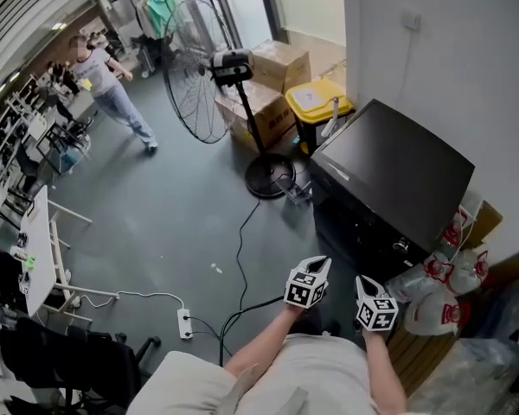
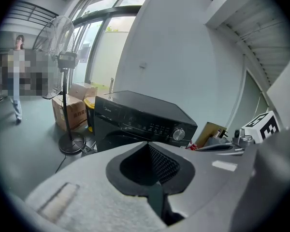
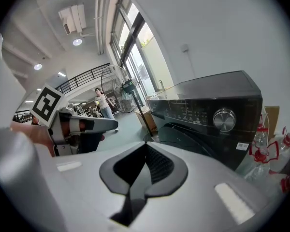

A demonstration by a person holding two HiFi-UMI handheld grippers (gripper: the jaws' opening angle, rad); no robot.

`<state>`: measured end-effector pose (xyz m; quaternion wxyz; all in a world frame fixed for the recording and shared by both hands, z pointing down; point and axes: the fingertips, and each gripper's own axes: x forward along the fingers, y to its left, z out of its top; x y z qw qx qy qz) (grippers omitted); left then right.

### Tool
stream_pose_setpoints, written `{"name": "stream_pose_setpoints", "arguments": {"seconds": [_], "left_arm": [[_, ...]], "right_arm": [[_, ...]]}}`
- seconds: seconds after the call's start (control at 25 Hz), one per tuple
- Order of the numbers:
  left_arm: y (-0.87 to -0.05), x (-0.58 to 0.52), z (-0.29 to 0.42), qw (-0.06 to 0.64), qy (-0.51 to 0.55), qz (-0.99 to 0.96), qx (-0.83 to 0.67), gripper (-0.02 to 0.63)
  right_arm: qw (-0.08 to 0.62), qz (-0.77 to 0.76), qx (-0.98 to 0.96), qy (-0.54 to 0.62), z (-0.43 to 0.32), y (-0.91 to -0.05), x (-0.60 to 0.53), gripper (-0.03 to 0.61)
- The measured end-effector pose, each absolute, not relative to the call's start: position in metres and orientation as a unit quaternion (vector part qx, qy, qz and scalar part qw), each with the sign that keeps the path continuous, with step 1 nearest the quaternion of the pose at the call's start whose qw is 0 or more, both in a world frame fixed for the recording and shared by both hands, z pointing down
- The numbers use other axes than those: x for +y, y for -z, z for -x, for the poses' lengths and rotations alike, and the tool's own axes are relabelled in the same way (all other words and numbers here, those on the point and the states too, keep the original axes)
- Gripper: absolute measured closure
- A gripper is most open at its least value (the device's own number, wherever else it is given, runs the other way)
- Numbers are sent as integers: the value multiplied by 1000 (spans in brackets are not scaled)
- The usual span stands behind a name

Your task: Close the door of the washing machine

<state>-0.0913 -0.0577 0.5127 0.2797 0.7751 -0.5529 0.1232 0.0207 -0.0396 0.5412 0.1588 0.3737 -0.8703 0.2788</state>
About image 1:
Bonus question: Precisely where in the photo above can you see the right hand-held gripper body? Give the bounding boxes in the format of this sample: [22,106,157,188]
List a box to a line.
[355,294,400,332]

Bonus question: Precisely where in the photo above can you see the person's light grey shirt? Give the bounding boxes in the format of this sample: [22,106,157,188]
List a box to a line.
[126,333,410,415]

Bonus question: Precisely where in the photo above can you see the metal wire cart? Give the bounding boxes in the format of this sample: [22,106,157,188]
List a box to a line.
[36,118,92,176]

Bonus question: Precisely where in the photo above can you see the person's left forearm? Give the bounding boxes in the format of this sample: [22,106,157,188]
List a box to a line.
[223,307,306,378]

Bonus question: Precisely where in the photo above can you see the thin white socket cable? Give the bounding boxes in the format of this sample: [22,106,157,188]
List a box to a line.
[397,27,416,116]

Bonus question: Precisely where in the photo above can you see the clear acrylic stand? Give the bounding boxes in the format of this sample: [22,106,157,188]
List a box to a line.
[275,178,313,206]

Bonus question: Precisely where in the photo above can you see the thick black cable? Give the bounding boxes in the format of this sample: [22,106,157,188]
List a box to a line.
[218,296,286,367]

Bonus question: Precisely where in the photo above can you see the white power strip cable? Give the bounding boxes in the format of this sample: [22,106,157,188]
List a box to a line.
[75,290,186,311]

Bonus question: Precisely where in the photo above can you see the white plastic bags red print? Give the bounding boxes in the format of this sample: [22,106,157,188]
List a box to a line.
[404,290,472,335]

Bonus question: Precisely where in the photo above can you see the person's right forearm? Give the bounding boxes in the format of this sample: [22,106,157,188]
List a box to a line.
[362,329,408,415]

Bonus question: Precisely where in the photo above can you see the large black machine cabinet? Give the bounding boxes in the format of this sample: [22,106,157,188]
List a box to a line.
[309,99,476,283]

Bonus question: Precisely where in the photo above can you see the thin black fan cable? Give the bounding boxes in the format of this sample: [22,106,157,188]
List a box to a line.
[185,196,263,345]

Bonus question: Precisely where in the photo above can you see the green hanging garment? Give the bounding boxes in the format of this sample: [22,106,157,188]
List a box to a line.
[146,0,178,38]

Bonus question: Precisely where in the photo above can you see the clear plastic wrapping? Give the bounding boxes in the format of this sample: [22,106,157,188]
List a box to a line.
[408,337,519,415]

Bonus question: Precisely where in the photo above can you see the large printed cardboard box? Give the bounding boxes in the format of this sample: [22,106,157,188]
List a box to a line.
[214,80,298,154]

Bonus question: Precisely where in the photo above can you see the white plastic handle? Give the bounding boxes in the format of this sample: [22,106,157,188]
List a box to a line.
[320,96,341,138]

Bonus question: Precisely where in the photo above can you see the glass window black frame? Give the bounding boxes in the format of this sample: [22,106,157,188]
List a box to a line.
[182,0,289,51]

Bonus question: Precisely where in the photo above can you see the white power strip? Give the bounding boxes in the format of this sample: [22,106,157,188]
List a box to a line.
[176,307,195,341]

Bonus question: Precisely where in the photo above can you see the wooden slatted board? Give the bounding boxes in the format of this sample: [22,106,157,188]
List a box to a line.
[387,329,459,398]

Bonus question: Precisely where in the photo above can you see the white table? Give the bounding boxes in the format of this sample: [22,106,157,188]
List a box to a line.
[19,183,121,324]

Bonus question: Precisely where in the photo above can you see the person's black trousers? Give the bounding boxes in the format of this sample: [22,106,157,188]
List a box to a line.
[290,303,343,339]

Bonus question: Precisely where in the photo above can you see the clear water bottle red handle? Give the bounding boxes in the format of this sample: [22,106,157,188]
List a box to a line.
[388,251,455,296]
[443,205,472,248]
[449,248,490,296]

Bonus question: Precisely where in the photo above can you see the black bin yellow lid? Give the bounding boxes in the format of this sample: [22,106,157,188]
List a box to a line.
[284,79,356,156]

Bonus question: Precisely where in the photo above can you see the flat brown cardboard sheet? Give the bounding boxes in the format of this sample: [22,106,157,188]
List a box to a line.
[462,200,504,250]

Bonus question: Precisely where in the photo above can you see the black office chair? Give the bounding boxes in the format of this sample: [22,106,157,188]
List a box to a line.
[0,316,163,412]

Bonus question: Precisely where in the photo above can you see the white shelving rack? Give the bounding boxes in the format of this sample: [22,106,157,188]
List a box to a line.
[0,73,48,233]

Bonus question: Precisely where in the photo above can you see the black standing floor fan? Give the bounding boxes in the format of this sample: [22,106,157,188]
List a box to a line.
[161,0,298,200]

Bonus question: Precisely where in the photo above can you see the plain taped cardboard box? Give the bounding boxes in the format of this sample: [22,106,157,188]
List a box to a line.
[249,39,312,95]

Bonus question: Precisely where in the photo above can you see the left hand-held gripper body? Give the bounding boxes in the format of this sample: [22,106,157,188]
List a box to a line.
[284,267,330,310]

